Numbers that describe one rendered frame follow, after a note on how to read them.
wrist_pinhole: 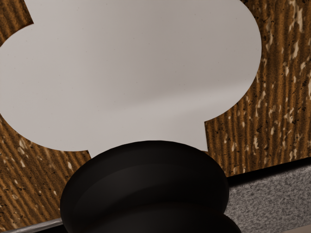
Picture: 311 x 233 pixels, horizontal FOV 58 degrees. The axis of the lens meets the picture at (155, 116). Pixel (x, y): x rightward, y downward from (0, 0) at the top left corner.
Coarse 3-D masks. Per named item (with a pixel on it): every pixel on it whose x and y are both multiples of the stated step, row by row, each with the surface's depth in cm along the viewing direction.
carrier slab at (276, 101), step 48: (0, 0) 12; (240, 0) 14; (288, 0) 14; (288, 48) 15; (288, 96) 17; (0, 144) 16; (240, 144) 18; (288, 144) 19; (0, 192) 18; (48, 192) 18
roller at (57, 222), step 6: (42, 222) 22; (48, 222) 22; (54, 222) 22; (60, 222) 22; (18, 228) 22; (24, 228) 22; (30, 228) 22; (36, 228) 22; (42, 228) 23; (48, 228) 23
